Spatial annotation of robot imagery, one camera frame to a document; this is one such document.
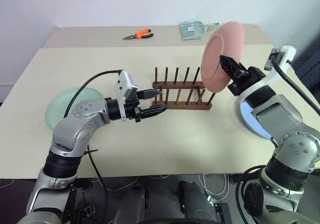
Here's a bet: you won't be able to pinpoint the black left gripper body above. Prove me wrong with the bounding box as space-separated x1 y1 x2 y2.
124 90 145 124

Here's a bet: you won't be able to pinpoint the dark blue striped object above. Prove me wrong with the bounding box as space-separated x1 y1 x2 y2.
291 32 320 91

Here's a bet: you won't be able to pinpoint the green plate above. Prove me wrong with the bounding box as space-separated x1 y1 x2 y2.
44 86 104 131

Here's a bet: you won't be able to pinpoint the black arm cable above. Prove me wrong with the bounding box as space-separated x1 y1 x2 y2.
63 69 124 119
270 55 320 115

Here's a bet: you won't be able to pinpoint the pink plate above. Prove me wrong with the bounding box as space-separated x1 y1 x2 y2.
199 21 246 93

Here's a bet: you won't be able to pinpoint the orange handled pliers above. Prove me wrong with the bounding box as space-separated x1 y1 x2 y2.
122 28 154 41

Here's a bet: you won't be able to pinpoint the wooden dish rack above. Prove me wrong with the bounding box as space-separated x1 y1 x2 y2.
152 66 213 111

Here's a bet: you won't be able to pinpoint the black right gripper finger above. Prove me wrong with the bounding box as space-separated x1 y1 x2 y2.
219 54 242 79

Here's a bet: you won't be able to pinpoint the black looped cable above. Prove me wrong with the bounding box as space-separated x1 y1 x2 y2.
236 165 269 224

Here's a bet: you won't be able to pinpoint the thin black hanging cable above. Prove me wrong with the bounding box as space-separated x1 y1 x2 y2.
86 145 110 224

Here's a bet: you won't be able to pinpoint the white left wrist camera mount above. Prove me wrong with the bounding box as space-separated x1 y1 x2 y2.
114 69 140 123

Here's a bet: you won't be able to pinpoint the green packaged cloth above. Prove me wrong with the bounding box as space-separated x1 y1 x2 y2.
178 20 221 41

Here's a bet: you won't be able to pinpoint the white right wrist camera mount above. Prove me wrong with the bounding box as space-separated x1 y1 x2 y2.
239 45 298 100

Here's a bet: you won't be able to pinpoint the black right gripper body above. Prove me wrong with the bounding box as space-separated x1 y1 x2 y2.
226 63 266 97

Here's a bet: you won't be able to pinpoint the dark rounded shape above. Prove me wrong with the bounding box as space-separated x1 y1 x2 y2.
176 180 217 224
116 183 150 224

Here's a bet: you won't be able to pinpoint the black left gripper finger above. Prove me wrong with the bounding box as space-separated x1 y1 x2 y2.
140 105 168 119
137 89 163 101

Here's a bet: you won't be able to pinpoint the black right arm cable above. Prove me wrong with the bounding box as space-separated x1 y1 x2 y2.
270 55 320 115

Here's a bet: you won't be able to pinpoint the white floor cable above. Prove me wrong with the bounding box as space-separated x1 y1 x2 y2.
198 173 229 197

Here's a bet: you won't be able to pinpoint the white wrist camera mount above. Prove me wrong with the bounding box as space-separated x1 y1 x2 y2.
114 69 140 123
239 45 298 100

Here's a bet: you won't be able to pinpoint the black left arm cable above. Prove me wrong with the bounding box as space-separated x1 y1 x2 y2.
63 69 124 119

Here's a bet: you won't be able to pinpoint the blue plate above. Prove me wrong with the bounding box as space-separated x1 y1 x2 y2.
239 101 273 140

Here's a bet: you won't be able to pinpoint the black round knob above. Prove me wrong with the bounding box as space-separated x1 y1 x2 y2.
245 183 265 211

